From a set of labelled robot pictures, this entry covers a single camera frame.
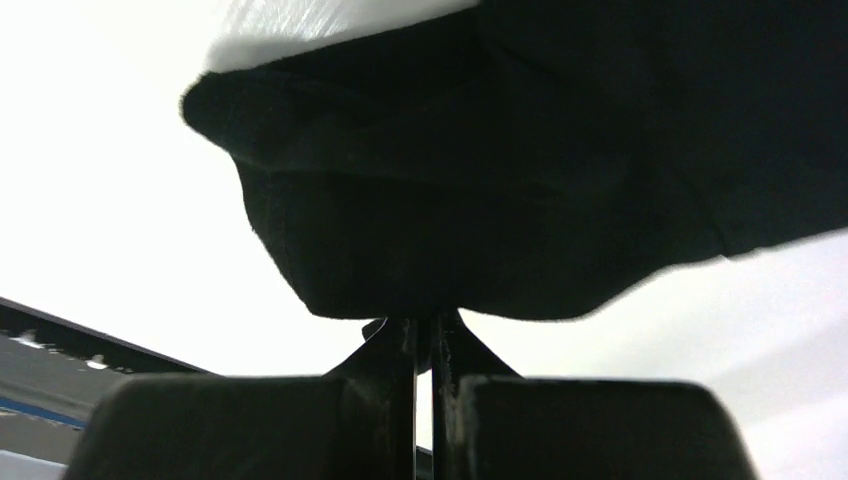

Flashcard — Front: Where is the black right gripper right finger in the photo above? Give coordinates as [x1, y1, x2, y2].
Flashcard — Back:
[430, 311, 756, 479]

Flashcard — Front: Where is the black t shirt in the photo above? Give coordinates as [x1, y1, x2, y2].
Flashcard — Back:
[181, 1, 847, 320]

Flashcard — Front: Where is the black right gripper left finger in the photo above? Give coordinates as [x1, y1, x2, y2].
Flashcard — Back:
[65, 319, 417, 479]

